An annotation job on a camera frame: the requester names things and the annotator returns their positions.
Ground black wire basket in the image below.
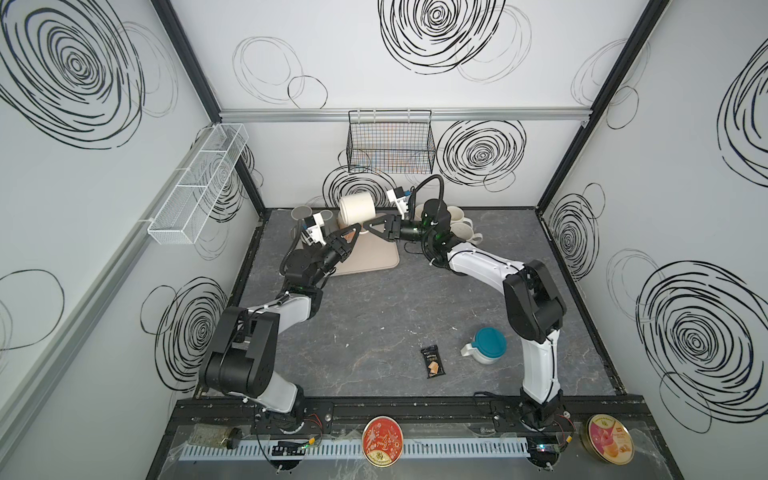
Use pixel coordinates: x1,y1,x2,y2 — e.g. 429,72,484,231
345,109,437,175

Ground red round tin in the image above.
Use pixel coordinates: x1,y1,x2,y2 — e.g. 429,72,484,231
362,416,404,468

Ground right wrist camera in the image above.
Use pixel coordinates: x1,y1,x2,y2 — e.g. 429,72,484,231
386,187,410,220

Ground wide cream white mug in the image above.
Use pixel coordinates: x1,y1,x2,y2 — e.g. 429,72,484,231
338,191,376,227

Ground light grey mug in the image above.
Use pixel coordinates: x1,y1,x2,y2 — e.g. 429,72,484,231
320,209,339,236

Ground large white mug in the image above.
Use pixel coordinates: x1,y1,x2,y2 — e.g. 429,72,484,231
447,206,474,228

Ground black snack packet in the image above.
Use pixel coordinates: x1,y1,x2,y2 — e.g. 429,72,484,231
420,345,445,379

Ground white mesh wall shelf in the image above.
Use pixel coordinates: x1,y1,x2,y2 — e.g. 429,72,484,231
148,123,249,245

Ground beige serving tray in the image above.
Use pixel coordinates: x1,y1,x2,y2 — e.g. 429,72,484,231
335,230,400,276

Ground white slotted cable duct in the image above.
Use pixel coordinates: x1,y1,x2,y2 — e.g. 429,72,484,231
179,437,530,461

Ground teal lidded white mug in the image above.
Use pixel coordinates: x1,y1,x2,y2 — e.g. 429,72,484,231
460,327,507,365

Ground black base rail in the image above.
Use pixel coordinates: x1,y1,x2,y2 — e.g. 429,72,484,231
169,393,650,426

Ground black corrugated cable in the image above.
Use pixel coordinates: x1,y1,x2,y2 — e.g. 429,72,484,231
406,173,446,211

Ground cream speckled mug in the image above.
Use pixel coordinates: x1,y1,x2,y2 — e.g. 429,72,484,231
450,221,484,245

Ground tall dark grey mug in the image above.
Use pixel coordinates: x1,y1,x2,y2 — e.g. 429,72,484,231
291,205,315,233

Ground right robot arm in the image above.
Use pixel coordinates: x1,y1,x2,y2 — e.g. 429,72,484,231
363,199,567,431

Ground pink yellow round tin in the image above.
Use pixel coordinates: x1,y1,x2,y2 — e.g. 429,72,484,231
581,414,635,466

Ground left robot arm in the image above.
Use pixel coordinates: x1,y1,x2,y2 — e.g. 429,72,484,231
198,223,362,422

